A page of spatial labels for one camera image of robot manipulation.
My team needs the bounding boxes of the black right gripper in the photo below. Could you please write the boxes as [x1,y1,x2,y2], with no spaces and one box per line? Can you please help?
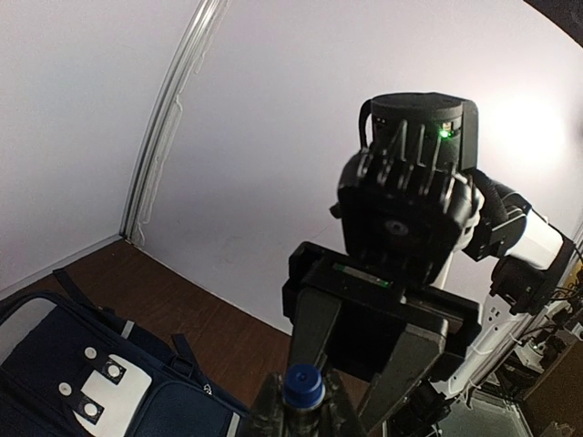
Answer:
[282,241,482,432]

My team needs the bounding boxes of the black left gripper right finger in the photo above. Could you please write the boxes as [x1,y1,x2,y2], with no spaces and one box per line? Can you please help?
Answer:
[318,371,366,437]

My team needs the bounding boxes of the navy blue student backpack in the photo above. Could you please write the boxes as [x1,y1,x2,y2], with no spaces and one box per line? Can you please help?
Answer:
[1,269,248,436]

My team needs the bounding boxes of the aluminium right corner post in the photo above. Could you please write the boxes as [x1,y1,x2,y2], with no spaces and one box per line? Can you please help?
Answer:
[119,0,230,247]

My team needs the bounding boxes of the blue white marker horizontal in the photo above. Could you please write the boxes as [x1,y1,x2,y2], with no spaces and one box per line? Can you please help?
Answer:
[281,364,325,436]

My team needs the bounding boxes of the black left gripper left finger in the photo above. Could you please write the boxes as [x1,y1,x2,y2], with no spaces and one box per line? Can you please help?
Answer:
[248,372,288,437]

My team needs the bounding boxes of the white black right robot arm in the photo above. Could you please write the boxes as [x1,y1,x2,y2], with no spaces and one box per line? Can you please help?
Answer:
[282,92,578,436]

